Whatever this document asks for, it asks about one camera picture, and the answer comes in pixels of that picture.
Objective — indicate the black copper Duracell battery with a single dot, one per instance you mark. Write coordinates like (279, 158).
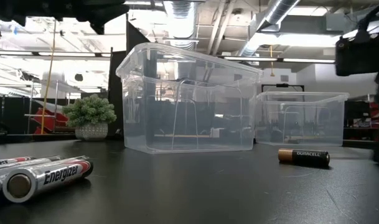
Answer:
(307, 157)

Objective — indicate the silver Energizer battery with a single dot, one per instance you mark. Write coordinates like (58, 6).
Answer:
(8, 160)
(49, 177)
(24, 165)

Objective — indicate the red shelf unit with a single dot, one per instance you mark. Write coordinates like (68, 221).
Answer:
(363, 115)

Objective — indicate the long ceiling light fixture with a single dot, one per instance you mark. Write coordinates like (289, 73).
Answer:
(279, 59)

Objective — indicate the small clear plastic bin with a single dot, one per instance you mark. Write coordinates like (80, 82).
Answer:
(301, 121)

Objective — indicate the black partition panel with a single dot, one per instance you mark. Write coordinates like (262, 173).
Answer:
(117, 93)

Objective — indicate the red storage rack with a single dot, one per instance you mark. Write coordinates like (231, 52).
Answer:
(49, 119)

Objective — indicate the green artificial plant in pot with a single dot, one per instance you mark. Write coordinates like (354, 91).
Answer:
(89, 115)

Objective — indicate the large clear plastic bin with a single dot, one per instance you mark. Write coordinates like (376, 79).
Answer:
(189, 109)

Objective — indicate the metal stand frame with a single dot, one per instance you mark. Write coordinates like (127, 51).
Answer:
(30, 102)

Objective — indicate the ribbed silver ceiling duct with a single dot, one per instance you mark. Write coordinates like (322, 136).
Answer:
(180, 21)

